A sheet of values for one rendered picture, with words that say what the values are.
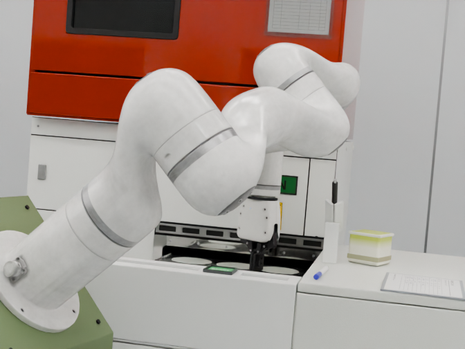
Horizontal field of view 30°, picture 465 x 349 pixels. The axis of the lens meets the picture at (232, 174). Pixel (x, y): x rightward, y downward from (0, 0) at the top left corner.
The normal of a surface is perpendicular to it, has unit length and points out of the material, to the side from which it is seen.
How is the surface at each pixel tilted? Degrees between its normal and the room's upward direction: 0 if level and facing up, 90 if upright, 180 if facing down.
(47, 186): 90
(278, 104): 57
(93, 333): 48
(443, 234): 90
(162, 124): 92
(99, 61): 90
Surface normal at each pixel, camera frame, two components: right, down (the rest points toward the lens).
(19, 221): 0.74, -0.60
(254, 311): -0.19, 0.04
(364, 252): -0.54, 0.00
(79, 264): 0.07, 0.53
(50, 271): -0.16, 0.30
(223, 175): 0.20, -0.04
